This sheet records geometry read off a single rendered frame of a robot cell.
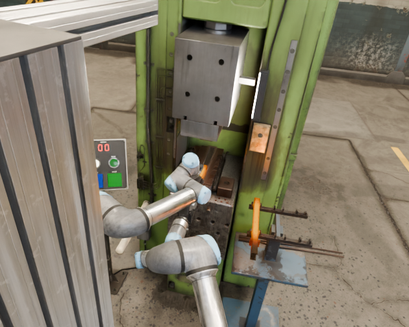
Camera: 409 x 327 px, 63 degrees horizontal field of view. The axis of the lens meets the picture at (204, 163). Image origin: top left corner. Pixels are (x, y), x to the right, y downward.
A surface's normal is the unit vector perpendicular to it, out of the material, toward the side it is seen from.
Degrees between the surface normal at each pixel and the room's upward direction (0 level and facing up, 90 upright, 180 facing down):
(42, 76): 90
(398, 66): 90
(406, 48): 90
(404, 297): 0
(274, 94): 90
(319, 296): 0
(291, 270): 0
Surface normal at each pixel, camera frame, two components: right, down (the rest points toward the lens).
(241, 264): 0.08, -0.83
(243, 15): -0.22, 0.51
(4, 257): 0.93, 0.26
